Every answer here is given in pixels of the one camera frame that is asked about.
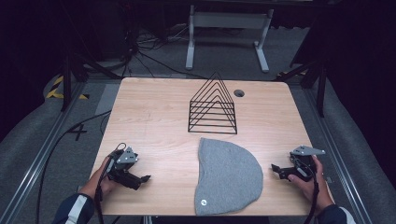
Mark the grey knitted beanie hat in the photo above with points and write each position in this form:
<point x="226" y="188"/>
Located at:
<point x="227" y="179"/>

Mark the black tripod stand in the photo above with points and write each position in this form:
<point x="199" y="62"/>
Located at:
<point x="320" y="90"/>
<point x="67" y="84"/>

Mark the person's left hand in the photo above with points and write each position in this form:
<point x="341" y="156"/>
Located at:
<point x="104" y="182"/>

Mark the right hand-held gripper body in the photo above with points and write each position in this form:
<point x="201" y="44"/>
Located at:
<point x="303" y="161"/>

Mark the grey metal floor rail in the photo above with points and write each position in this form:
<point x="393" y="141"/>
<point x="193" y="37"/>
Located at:
<point x="336" y="155"/>
<point x="40" y="155"/>

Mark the grey metal desk frame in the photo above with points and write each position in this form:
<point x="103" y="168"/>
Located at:
<point x="229" y="20"/>

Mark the black tape cross mark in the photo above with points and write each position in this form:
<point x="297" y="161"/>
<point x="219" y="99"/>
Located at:
<point x="77" y="132"/>

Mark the yellow black hazard tape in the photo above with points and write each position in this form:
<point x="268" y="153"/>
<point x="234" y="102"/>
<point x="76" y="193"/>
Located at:
<point x="54" y="90"/>

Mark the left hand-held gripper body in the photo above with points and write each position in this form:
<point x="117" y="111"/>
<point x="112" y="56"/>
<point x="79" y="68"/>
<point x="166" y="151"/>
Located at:
<point x="124" y="158"/>

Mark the person's right hand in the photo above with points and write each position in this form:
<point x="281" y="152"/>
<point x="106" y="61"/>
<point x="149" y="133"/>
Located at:
<point x="311" y="189"/>

